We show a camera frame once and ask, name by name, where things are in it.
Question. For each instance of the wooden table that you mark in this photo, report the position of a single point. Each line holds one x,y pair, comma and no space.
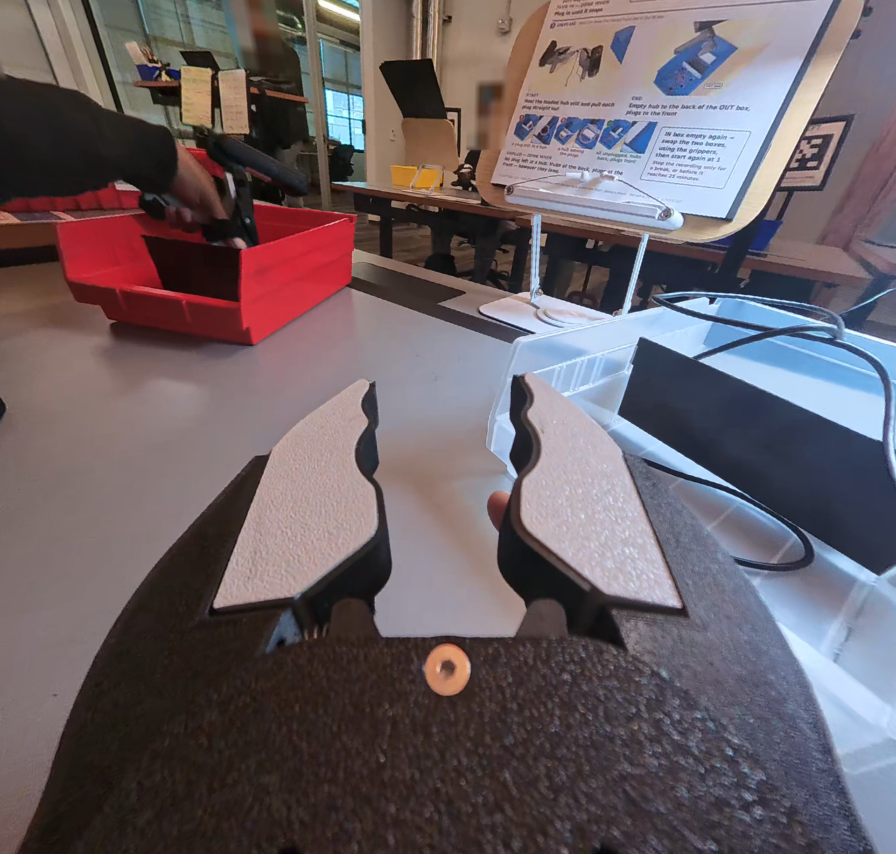
28,231
420,196
791,263

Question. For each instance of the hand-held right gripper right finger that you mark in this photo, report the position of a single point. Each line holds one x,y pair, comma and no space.
588,511

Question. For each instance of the black and white marker sign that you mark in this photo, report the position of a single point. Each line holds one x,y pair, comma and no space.
815,151

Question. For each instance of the yellow plastic bin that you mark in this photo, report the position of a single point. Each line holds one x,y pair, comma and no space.
409,175

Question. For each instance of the person's right hand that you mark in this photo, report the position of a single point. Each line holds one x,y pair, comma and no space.
498,511

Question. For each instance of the black bin divider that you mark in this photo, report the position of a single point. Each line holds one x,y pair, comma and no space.
756,448
189,266

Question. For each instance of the blue plastic bin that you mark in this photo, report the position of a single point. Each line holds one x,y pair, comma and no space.
759,235

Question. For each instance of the printed instruction sheet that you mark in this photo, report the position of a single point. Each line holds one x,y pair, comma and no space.
700,63

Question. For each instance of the red ribbed plastic bin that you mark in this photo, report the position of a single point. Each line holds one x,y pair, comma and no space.
70,200

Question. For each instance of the wooden document stand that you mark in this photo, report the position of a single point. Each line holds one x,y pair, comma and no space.
427,140

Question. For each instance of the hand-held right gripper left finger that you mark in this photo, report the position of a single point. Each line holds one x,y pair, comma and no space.
308,511

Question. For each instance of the person's left forearm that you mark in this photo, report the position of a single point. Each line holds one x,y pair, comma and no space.
77,133

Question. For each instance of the black stand with papers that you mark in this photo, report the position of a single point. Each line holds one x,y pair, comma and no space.
199,98

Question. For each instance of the clear plastic bin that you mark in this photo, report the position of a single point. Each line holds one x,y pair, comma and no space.
560,378

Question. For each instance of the person's left hand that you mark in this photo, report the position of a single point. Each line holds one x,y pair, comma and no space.
192,189

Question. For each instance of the instruction sheet on stand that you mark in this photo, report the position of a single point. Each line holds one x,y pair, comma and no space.
511,308

